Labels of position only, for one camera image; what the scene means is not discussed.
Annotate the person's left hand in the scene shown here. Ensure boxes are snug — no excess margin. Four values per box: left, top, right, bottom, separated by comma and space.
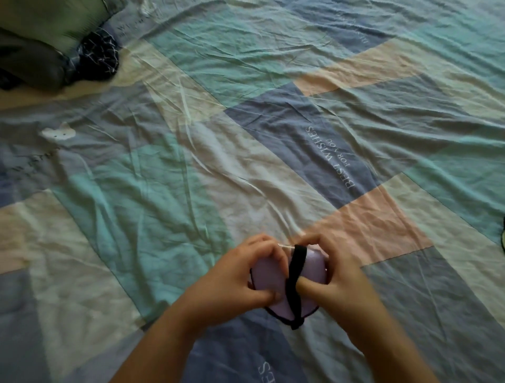
177, 234, 290, 337

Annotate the person's right hand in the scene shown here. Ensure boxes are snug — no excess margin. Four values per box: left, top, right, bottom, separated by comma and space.
291, 234, 382, 330

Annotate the lilac sleep mask black strap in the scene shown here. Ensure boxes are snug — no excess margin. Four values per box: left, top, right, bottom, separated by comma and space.
249, 244, 329, 331

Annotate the person's left forearm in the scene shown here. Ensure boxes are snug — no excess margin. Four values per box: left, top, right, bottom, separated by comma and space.
108, 301, 215, 383

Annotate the person's right forearm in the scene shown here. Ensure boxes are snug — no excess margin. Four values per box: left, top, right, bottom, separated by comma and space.
344, 302, 439, 383

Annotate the pastel patchwork bed sheet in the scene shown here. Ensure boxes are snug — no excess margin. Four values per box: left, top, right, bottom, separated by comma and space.
0, 0, 505, 383

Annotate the navy patterned cloth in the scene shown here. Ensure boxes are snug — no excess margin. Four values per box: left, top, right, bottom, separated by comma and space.
65, 29, 121, 83

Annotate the grey folded garment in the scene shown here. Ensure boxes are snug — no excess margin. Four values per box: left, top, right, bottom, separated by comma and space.
0, 28, 71, 90

